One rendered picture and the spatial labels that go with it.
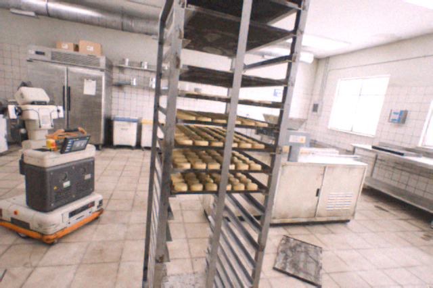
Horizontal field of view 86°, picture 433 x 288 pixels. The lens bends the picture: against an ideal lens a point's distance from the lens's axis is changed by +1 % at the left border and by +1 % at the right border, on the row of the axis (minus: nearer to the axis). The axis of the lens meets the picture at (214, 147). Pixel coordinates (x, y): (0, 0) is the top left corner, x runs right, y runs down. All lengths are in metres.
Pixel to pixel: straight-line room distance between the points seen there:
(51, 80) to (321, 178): 5.25
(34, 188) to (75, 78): 3.56
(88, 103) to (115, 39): 1.82
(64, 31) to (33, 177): 4.84
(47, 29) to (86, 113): 2.22
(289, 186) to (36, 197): 2.48
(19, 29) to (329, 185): 6.86
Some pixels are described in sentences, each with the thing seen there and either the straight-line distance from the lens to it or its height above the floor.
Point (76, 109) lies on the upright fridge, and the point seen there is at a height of 0.88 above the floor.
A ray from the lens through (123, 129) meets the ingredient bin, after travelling 5.85.
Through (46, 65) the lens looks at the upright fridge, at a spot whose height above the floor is 1.69.
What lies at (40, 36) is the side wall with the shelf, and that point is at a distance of 6.99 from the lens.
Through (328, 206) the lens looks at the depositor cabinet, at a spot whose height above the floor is 0.28.
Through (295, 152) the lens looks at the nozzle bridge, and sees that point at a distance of 2.72.
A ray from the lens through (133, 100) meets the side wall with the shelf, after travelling 6.43.
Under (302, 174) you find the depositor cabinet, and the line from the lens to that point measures 2.87.
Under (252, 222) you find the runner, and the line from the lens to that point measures 1.16.
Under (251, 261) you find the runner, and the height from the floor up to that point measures 0.68.
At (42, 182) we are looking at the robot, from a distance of 2.41.
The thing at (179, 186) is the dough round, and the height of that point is 1.06.
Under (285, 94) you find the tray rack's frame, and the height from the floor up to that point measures 1.45.
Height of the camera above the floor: 1.40
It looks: 11 degrees down
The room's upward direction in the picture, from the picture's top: 7 degrees clockwise
